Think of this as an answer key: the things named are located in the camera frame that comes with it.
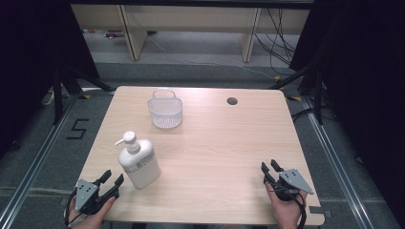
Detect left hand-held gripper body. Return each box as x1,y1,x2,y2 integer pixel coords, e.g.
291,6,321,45
75,178,120,216

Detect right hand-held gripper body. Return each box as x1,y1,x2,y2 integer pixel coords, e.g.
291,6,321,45
264,168,315,202

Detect white pump bottle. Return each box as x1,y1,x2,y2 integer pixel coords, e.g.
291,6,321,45
114,130,162,190

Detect white mesh basket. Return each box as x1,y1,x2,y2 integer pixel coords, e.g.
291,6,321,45
146,88,184,130

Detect person's left hand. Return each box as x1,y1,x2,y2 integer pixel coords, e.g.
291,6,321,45
68,196,117,229

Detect person's right hand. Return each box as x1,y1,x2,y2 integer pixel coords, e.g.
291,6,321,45
265,182,309,229

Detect black metal stand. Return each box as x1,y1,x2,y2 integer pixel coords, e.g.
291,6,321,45
268,60,325,126
52,64,117,126

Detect black curtain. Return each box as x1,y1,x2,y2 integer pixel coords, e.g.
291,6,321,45
288,0,405,227
0,0,100,160

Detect light wooden bench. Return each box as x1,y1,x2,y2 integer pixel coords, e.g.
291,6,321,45
70,3,311,64

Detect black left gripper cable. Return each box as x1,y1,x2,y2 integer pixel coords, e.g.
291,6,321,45
64,188,79,228

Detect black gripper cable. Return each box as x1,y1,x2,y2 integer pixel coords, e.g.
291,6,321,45
276,187,308,229
64,188,79,228

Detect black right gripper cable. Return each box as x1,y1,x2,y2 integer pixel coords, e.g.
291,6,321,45
276,187,308,229

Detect metal floor rail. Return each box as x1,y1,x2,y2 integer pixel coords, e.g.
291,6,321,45
301,94,374,229
0,91,84,229

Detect black floor cables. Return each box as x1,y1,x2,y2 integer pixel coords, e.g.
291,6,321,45
253,8,298,76

